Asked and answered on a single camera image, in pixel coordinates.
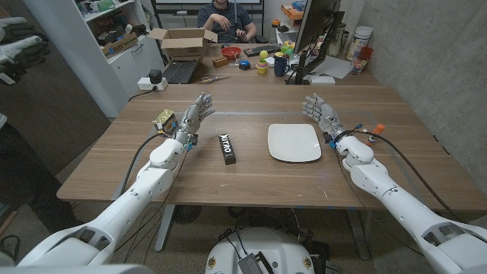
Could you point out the green yellow toy cups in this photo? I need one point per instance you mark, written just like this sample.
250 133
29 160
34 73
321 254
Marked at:
287 48

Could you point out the white paper sheet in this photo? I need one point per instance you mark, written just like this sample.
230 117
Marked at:
335 66

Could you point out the orange brick block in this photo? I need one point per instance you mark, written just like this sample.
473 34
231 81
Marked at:
220 62

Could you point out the cardboard box with tools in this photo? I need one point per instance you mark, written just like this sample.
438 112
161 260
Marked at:
119 45

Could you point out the red bowl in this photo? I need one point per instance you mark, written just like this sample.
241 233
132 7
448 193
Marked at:
231 52

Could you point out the grey table leg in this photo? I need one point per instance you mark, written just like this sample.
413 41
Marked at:
164 228
359 236

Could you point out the white shelf cabinet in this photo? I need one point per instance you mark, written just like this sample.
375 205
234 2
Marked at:
125 68

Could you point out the black laptop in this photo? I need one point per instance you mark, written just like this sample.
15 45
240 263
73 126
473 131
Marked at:
179 71

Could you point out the black Nutro box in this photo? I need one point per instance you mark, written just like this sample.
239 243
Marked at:
227 149

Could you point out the black power adapter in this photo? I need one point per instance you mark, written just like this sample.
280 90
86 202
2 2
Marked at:
155 76

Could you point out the open cardboard box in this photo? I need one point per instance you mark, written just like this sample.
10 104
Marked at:
182 47

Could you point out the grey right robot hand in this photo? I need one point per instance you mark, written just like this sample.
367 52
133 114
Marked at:
327 116

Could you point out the black computer monitor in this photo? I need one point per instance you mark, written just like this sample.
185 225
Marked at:
316 23

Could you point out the orange storage box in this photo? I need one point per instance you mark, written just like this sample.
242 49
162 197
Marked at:
292 12

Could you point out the small white flat box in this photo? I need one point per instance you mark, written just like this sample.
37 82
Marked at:
322 80

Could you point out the white square plate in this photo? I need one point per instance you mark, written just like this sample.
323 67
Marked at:
293 142

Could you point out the standing person in dark trousers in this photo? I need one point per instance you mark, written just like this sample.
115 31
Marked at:
23 171

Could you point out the yellow green ball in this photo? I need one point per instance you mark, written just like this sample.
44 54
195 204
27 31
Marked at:
264 55

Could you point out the seated person in dark shirt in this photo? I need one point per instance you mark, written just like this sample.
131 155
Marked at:
224 19

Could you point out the black keyboard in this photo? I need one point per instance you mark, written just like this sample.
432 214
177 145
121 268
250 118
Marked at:
262 50

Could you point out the gold foil wrapped wrist camera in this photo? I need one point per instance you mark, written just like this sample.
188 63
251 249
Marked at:
164 121

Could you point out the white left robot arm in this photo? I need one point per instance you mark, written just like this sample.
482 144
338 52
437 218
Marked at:
125 205

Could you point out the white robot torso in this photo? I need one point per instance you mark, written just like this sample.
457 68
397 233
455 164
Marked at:
274 247

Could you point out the black monitor stand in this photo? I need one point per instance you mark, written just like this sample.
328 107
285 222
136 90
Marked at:
302 70

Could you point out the dark blue mug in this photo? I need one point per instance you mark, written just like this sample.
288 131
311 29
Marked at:
281 67

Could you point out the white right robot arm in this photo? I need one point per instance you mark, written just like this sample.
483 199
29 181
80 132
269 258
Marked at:
399 198

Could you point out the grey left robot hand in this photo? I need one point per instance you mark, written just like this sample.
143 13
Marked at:
192 118

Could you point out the orange capped glue stick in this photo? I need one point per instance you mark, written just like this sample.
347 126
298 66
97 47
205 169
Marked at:
379 128

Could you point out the blue tape measure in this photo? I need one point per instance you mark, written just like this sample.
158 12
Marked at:
244 65

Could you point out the yellow green stacking cups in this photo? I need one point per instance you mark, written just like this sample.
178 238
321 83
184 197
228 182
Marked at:
262 67

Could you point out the white wipes canister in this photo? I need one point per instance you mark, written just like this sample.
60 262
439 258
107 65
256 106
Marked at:
359 40

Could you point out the white power strip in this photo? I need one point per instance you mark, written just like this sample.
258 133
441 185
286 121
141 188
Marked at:
146 84

